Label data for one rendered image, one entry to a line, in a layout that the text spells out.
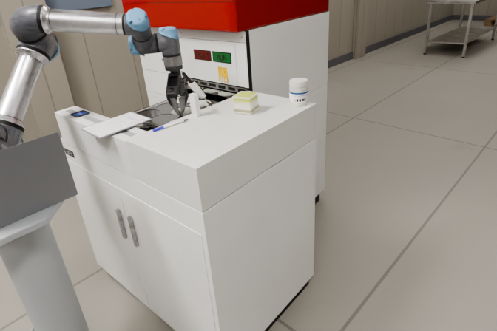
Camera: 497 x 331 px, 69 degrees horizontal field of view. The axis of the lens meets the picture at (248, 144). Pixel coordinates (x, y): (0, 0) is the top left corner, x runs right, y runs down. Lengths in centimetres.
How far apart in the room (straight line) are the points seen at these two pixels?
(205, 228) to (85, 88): 247
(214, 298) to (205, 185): 43
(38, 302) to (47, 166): 49
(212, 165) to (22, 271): 72
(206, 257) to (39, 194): 54
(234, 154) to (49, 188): 58
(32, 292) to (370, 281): 147
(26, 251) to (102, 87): 228
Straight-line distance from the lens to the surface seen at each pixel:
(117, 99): 354
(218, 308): 135
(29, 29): 151
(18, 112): 151
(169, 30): 150
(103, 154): 146
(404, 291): 203
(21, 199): 127
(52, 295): 150
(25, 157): 123
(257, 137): 117
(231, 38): 164
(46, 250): 140
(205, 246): 116
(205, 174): 103
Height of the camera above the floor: 144
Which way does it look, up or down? 25 degrees down
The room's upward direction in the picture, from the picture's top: 4 degrees counter-clockwise
